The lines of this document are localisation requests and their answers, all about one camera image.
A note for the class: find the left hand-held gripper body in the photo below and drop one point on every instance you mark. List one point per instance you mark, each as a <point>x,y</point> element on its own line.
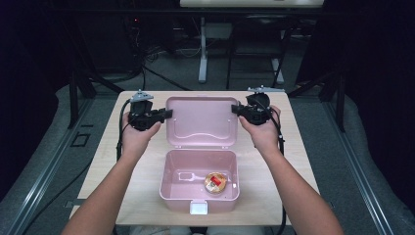
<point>142,116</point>

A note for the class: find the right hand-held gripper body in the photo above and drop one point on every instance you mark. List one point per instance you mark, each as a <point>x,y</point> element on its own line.
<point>257,109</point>

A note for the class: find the pink plastic box with lid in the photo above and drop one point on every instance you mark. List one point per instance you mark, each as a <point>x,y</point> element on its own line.
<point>199,130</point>

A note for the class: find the round golden snack packet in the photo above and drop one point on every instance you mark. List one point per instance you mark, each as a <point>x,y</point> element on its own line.
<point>215,182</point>

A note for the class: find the person's left hand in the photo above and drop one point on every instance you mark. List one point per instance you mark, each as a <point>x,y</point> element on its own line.
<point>137,140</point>

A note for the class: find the person's right hand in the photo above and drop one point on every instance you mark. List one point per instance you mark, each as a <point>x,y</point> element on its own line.
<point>266,135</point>

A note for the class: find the black chair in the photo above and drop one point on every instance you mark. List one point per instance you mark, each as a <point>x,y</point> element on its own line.
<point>229,65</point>

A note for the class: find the white desk with white legs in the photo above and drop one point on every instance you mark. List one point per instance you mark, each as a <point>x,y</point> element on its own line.
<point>203,65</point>

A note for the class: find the black metal stand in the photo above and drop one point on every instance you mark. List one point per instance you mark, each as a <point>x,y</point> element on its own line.
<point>341,104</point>
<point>73,98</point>

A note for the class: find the dark computer tower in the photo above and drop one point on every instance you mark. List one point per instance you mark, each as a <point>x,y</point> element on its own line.
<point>107,49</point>

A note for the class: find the grey tape strip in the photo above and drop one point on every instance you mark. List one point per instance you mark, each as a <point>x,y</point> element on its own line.
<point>72,204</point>

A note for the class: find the dark curtain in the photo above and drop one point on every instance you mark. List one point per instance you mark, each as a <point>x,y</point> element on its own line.
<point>385,81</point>
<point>23,81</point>

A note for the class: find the aluminium floor rail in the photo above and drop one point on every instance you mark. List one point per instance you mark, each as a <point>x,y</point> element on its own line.
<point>42,176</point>
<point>359,176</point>

